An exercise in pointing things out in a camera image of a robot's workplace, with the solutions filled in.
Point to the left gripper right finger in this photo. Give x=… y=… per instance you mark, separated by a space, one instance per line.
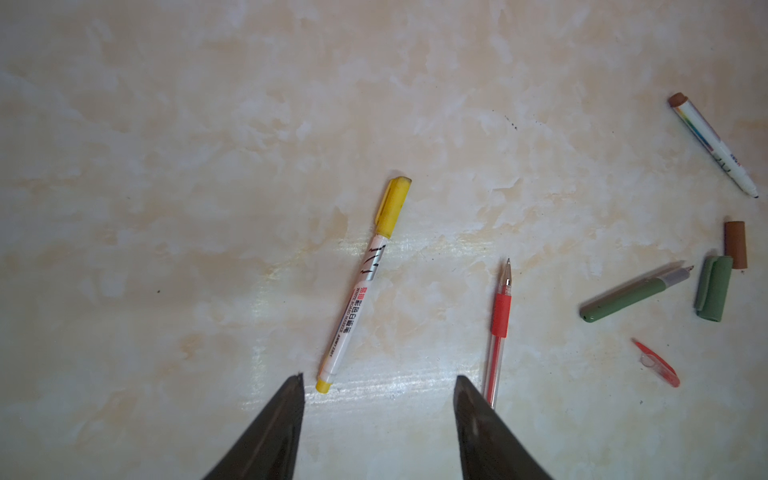
x=488 y=449

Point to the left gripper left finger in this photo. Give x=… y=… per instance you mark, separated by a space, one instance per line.
x=268 y=447

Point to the white pen yellow end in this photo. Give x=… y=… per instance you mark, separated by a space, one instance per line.
x=342 y=338

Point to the red gel pen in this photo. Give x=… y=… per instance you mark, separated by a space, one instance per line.
x=498 y=333

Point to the clear red pen cap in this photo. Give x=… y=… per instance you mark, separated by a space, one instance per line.
x=651 y=360

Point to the yellow pen cap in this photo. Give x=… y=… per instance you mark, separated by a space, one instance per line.
x=391 y=205

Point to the green pen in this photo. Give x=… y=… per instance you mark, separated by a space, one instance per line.
x=633 y=291

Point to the green pen cap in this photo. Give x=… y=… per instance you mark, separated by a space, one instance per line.
x=713 y=287

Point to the brown pen cap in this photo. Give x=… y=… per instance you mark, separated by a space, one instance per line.
x=735 y=243

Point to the white pen brown end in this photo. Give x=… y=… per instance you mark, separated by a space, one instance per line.
x=712 y=142

